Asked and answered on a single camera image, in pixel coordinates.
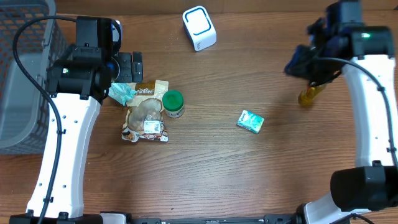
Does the yellow oil bottle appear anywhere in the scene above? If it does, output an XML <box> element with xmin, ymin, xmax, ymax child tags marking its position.
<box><xmin>298</xmin><ymin>84</ymin><xmax>326</xmax><ymax>107</ymax></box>

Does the green lid jar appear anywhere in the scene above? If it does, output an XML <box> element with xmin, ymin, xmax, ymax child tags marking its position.
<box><xmin>162</xmin><ymin>90</ymin><xmax>185</xmax><ymax>118</ymax></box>

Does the teal tissue pack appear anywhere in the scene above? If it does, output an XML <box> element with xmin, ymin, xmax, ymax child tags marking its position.
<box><xmin>237</xmin><ymin>110</ymin><xmax>264</xmax><ymax>134</ymax></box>

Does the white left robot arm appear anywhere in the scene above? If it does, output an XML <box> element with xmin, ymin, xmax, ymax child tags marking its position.
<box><xmin>9</xmin><ymin>16</ymin><xmax>133</xmax><ymax>223</ymax></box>

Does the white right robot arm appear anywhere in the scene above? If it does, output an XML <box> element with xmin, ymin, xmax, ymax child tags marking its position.
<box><xmin>284</xmin><ymin>1</ymin><xmax>397</xmax><ymax>223</ymax></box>

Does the white barcode scanner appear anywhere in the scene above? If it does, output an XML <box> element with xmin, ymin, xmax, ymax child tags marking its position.
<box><xmin>182</xmin><ymin>6</ymin><xmax>217</xmax><ymax>52</ymax></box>

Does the teal crinkled wrapper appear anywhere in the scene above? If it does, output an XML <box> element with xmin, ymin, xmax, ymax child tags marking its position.
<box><xmin>108</xmin><ymin>83</ymin><xmax>136</xmax><ymax>106</ymax></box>

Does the brown nut snack pouch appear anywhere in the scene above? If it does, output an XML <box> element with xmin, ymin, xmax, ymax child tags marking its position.
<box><xmin>121</xmin><ymin>80</ymin><xmax>169</xmax><ymax>143</ymax></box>

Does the grey plastic mesh basket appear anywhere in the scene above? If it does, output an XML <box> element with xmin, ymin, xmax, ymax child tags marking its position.
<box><xmin>1</xmin><ymin>0</ymin><xmax>68</xmax><ymax>154</ymax></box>

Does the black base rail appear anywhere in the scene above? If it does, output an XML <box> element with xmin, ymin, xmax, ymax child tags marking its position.
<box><xmin>102</xmin><ymin>212</ymin><xmax>299</xmax><ymax>224</ymax></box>

